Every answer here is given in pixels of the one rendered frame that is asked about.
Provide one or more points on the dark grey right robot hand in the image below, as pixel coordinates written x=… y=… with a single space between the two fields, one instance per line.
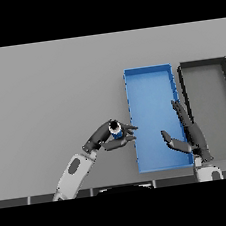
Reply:
x=195 y=137

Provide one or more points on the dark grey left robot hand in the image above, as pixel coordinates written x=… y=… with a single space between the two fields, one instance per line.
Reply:
x=99 y=136

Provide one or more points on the blue pipe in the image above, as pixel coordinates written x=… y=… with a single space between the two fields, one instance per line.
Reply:
x=115 y=129

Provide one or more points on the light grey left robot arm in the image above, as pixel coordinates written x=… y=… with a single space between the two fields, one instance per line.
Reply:
x=72 y=174

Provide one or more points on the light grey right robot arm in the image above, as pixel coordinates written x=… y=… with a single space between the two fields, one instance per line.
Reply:
x=207 y=172

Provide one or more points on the dark grey bin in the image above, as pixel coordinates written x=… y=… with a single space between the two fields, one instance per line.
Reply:
x=212 y=108

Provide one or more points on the blue bin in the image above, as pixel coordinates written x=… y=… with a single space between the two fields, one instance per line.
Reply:
x=154 y=116

